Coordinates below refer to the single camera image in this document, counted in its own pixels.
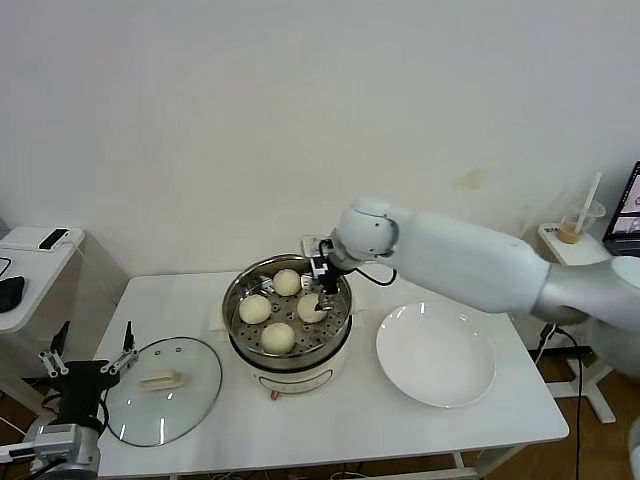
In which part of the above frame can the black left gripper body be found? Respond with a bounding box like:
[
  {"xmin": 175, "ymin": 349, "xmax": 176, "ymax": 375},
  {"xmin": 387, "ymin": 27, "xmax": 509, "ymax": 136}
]
[{"xmin": 49, "ymin": 358, "xmax": 124, "ymax": 426}]

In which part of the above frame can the stainless steel steamer pot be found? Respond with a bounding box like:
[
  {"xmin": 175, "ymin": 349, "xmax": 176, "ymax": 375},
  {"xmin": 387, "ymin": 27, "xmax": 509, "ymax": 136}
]
[{"xmin": 222, "ymin": 254, "xmax": 354, "ymax": 359}]

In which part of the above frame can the white side table with cup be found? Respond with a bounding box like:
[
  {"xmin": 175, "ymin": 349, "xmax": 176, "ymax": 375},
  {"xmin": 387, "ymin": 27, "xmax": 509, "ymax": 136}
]
[{"xmin": 537, "ymin": 221, "xmax": 640, "ymax": 424}]

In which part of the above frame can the glass lid with cream handle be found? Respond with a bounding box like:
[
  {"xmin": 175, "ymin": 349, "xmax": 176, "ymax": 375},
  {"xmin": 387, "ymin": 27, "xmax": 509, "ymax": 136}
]
[{"xmin": 105, "ymin": 336, "xmax": 223, "ymax": 448}]

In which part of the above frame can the cream electric cooker base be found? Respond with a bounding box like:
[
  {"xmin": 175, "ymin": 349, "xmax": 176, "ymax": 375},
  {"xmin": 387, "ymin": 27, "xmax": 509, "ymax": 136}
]
[{"xmin": 207, "ymin": 284, "xmax": 369, "ymax": 401}]

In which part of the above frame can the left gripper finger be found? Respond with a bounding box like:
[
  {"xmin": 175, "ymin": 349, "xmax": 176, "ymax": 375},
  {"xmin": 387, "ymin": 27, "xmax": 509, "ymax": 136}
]
[
  {"xmin": 38, "ymin": 321, "xmax": 71, "ymax": 377},
  {"xmin": 99, "ymin": 320, "xmax": 140, "ymax": 375}
]

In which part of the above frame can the white round plate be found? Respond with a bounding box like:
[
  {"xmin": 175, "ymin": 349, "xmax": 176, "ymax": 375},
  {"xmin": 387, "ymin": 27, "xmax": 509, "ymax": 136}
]
[{"xmin": 375, "ymin": 301, "xmax": 496, "ymax": 408}]

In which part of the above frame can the white side table with phone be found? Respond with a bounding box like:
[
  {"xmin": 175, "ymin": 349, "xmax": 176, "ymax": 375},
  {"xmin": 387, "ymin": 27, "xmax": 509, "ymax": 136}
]
[{"xmin": 0, "ymin": 225, "xmax": 129, "ymax": 459}]

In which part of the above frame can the black laptop beside cup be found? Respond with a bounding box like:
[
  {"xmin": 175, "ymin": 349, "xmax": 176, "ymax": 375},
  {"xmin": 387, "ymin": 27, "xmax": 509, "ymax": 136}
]
[{"xmin": 602, "ymin": 160, "xmax": 640, "ymax": 259}]

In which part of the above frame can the flat white box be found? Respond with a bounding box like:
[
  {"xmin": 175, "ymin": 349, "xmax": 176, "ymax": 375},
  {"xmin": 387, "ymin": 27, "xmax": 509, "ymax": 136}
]
[{"xmin": 0, "ymin": 229, "xmax": 76, "ymax": 251}]

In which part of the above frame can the large white table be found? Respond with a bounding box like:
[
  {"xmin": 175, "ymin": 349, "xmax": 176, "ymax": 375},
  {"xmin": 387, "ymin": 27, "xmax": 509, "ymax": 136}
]
[{"xmin": 92, "ymin": 257, "xmax": 571, "ymax": 479}]

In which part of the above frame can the black cloth pouch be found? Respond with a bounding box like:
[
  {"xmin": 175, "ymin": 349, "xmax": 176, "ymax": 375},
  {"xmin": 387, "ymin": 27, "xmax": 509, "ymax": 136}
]
[{"xmin": 0, "ymin": 276, "xmax": 25, "ymax": 315}]

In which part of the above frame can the iced coffee cup with straw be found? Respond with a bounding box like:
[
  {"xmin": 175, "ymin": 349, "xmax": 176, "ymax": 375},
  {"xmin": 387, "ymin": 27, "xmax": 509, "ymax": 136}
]
[{"xmin": 574, "ymin": 172, "xmax": 602, "ymax": 235}]

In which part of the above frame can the laptop charger cable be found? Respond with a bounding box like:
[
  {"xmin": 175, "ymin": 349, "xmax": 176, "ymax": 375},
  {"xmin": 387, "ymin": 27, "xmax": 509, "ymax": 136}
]
[{"xmin": 538, "ymin": 320, "xmax": 559, "ymax": 351}]

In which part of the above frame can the white steamed baozi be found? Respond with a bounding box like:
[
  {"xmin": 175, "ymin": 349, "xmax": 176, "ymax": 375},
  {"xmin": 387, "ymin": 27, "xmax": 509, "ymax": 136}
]
[
  {"xmin": 297, "ymin": 293, "xmax": 326, "ymax": 324},
  {"xmin": 238, "ymin": 294, "xmax": 273, "ymax": 326},
  {"xmin": 260, "ymin": 322, "xmax": 296, "ymax": 356},
  {"xmin": 272, "ymin": 268, "xmax": 302, "ymax": 298}
]

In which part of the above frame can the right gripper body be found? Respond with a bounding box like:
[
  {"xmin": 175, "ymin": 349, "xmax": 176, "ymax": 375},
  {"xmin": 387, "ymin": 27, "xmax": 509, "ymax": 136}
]
[{"xmin": 301, "ymin": 238, "xmax": 342, "ymax": 297}]

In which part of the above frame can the clear plastic drink cup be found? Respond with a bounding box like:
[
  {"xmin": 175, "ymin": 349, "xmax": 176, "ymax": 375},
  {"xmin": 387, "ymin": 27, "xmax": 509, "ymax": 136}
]
[{"xmin": 558, "ymin": 199, "xmax": 606, "ymax": 245}]

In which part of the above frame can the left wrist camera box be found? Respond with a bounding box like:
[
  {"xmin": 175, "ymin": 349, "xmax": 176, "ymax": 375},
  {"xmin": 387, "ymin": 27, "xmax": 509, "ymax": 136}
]
[{"xmin": 0, "ymin": 423, "xmax": 82, "ymax": 459}]

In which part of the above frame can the black screen smartphone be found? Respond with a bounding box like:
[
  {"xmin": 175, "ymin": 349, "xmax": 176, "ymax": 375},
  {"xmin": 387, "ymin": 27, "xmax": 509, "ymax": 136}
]
[{"xmin": 38, "ymin": 228, "xmax": 70, "ymax": 253}]

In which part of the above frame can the black power cable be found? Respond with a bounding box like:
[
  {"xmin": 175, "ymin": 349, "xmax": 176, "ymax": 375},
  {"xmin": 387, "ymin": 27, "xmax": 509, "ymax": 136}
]
[{"xmin": 552, "ymin": 327, "xmax": 587, "ymax": 480}]

